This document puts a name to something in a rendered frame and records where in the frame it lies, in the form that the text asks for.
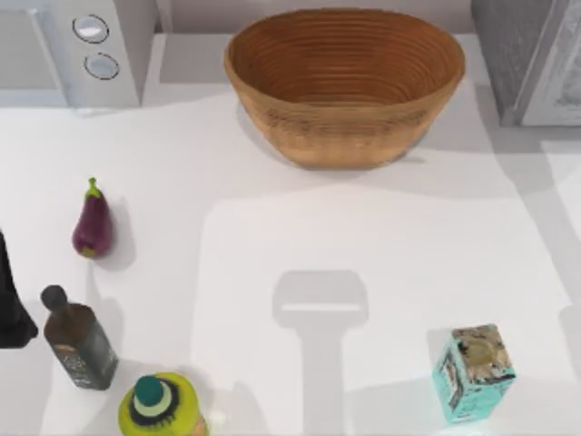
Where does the brown woven basket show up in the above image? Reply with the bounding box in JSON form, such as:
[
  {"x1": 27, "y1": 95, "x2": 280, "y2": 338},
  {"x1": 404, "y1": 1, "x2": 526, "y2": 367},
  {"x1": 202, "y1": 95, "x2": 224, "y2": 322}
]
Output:
[{"x1": 222, "y1": 7, "x2": 467, "y2": 172}]

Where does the purple eggplant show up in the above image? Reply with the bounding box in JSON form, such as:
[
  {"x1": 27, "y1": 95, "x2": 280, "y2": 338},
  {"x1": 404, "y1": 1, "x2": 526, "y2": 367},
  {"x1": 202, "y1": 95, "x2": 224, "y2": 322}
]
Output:
[{"x1": 72, "y1": 177, "x2": 112, "y2": 260}]

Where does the yellow-green bottle with green cap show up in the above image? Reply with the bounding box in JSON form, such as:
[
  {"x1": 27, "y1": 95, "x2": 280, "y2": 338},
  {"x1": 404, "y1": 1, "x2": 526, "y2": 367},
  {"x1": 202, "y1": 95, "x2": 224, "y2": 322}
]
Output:
[{"x1": 117, "y1": 372, "x2": 209, "y2": 436}]

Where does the teal patterned carton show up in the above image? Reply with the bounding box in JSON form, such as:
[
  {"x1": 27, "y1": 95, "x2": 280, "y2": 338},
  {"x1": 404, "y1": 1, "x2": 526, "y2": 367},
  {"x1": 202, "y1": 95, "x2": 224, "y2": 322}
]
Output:
[{"x1": 429, "y1": 322, "x2": 517, "y2": 425}]

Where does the round microwave knob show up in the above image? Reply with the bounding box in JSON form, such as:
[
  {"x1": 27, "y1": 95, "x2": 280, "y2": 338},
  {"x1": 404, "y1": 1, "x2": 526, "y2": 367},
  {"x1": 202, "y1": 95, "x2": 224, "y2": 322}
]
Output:
[
  {"x1": 72, "y1": 14, "x2": 111, "y2": 45},
  {"x1": 84, "y1": 52, "x2": 121, "y2": 81}
]

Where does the dark square bottle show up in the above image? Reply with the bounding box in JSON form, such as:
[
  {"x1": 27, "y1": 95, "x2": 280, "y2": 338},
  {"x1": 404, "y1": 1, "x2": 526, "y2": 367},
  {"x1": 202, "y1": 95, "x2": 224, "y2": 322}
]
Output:
[{"x1": 40, "y1": 284, "x2": 120, "y2": 391}]

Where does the pale microwave oven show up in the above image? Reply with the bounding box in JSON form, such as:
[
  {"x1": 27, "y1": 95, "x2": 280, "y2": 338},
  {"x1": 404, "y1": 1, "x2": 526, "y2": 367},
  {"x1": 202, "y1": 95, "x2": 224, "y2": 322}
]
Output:
[{"x1": 0, "y1": 0, "x2": 159, "y2": 109}]

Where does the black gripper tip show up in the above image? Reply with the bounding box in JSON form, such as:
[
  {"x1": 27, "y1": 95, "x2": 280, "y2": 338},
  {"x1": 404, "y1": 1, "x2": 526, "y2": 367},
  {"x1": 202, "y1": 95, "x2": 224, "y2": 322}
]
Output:
[{"x1": 0, "y1": 230, "x2": 39, "y2": 350}]

